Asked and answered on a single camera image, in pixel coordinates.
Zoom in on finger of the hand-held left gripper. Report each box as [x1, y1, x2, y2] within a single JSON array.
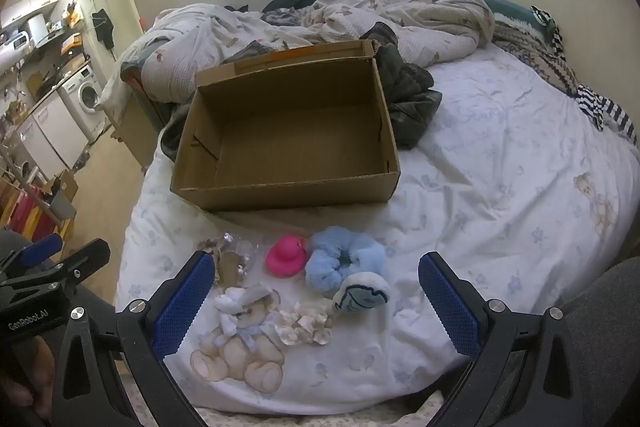
[[14, 233, 64, 269], [49, 238, 112, 304]]

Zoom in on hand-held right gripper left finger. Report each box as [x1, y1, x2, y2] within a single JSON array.
[[50, 251, 221, 427]]

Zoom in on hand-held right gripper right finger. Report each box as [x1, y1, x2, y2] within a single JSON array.
[[418, 251, 576, 427]]

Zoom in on translucent silicone item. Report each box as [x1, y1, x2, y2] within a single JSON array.
[[196, 232, 261, 290]]

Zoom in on white and blue sock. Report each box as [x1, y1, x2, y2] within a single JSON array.
[[332, 271, 393, 315]]

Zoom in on cream scrunchie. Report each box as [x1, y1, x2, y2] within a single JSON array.
[[275, 301, 333, 348]]

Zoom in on person's left hand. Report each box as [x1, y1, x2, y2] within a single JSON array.
[[0, 341, 57, 424]]

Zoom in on red yellow storage rack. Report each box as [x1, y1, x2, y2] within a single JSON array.
[[0, 167, 56, 238]]

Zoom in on small brown cardboard box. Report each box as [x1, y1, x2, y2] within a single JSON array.
[[47, 172, 79, 220]]

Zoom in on pink rubber duck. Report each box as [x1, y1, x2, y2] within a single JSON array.
[[266, 234, 307, 279]]

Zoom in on white low cabinet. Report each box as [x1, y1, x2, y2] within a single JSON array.
[[17, 97, 83, 175]]

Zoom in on wooden bedside cabinet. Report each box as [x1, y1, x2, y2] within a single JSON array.
[[110, 72, 166, 168]]

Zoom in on person's grey trouser leg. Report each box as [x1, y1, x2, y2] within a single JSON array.
[[547, 254, 640, 427]]

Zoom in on white washing machine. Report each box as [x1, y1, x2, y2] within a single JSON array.
[[57, 66, 108, 142]]

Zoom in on grey camouflage garment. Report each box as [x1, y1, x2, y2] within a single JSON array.
[[160, 109, 195, 165]]

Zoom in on dark olive knit garment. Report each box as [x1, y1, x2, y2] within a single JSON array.
[[372, 22, 444, 151]]

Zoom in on black hanging garment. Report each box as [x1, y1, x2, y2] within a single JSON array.
[[91, 8, 117, 50]]

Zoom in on navy white striped garment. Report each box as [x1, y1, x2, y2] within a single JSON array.
[[577, 84, 637, 134]]

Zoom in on teddy print quilt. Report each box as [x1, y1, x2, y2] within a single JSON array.
[[102, 0, 497, 105]]

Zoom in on patterned knitted blanket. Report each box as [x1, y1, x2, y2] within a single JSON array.
[[492, 14, 640, 142]]

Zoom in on black white striped cloth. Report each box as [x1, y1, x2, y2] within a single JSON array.
[[530, 6, 564, 48]]

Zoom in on teal pillow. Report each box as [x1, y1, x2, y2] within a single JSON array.
[[432, 0, 556, 40]]

